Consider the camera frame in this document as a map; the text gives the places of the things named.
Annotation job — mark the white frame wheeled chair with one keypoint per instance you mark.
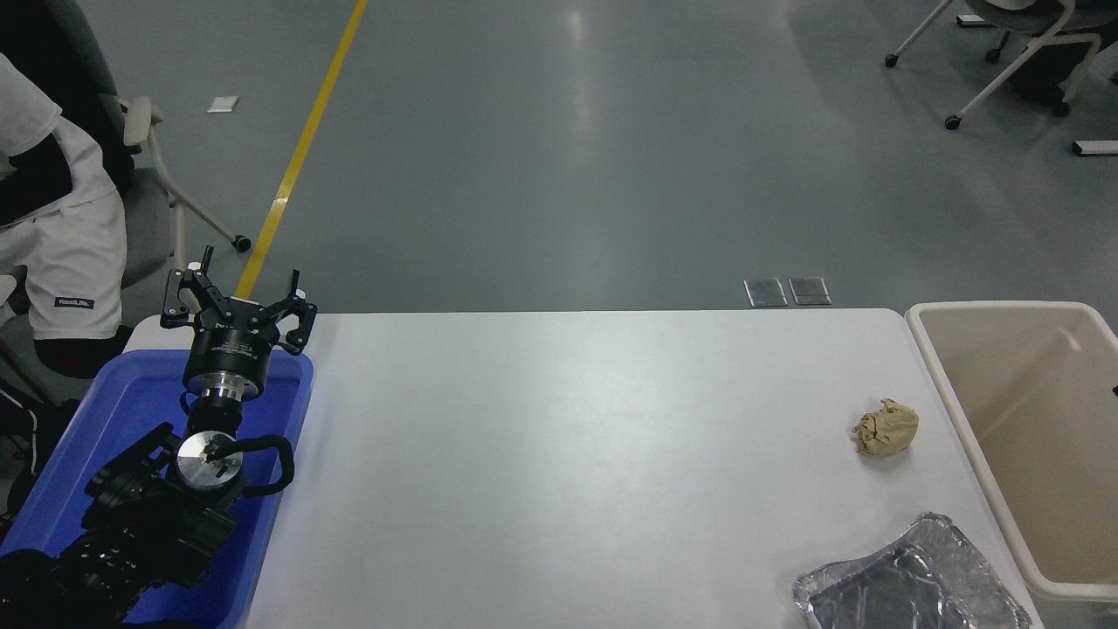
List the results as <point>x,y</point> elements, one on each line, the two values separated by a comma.
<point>1017,13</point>

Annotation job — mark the white paper scrap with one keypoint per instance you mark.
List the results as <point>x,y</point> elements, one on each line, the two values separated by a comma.
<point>223,104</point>

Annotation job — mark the white floor bar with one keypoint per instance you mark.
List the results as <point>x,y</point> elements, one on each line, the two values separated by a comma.
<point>974,21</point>
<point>1096,148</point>

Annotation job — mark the silver foil tray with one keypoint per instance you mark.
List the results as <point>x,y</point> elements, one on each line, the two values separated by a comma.
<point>900,585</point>

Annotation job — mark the metal floor plate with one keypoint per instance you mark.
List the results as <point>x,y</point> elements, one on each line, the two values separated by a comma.
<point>810,291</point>
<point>765,293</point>

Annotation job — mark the person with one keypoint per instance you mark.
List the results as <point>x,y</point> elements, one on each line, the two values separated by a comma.
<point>70,253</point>
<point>1044,74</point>

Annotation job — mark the person's forearm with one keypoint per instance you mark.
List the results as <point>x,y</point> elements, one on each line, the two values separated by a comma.
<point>35,188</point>

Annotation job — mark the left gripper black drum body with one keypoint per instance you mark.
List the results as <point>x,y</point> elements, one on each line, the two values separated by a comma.
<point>229,345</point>

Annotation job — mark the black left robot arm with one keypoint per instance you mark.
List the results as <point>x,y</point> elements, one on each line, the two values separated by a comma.
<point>148,524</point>

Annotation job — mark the blue plastic tray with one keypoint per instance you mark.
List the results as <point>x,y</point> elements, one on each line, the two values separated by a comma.
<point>131,402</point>

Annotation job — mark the grey black office chair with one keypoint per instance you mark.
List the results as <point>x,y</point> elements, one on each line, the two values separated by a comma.
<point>144,227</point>

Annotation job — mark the large pale bin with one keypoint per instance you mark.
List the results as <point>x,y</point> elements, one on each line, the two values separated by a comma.
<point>1039,419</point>

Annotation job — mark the crumpled tan paper ball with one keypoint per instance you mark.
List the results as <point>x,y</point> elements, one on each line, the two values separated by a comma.
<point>886,430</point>

